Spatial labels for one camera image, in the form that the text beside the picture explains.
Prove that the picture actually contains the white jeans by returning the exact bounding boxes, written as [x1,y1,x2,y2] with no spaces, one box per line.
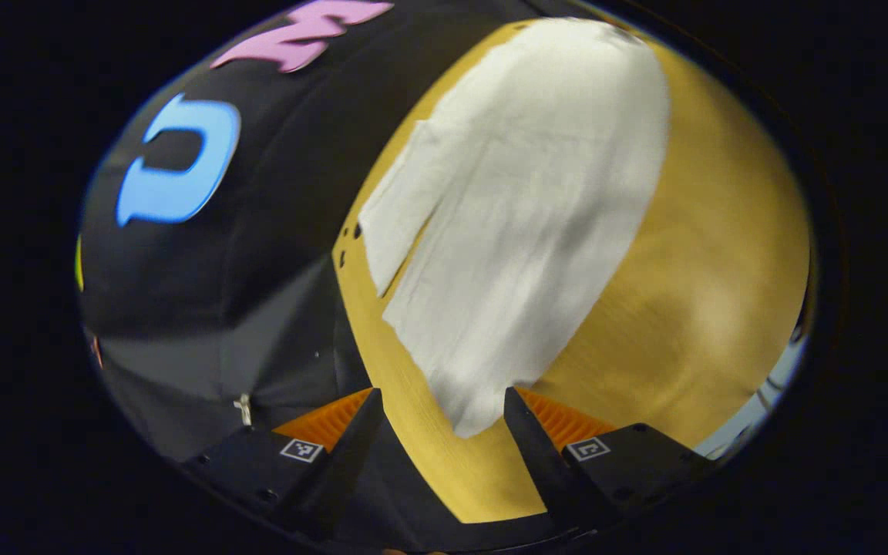
[357,17,672,440]

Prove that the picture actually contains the black backdrop cloth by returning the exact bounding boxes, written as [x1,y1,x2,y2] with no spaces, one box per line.
[78,0,553,533]

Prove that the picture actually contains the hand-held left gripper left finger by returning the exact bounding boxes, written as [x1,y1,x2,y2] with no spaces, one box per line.
[182,387,385,540]

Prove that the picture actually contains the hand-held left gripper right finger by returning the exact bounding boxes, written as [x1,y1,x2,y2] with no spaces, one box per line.
[503,386,715,533]

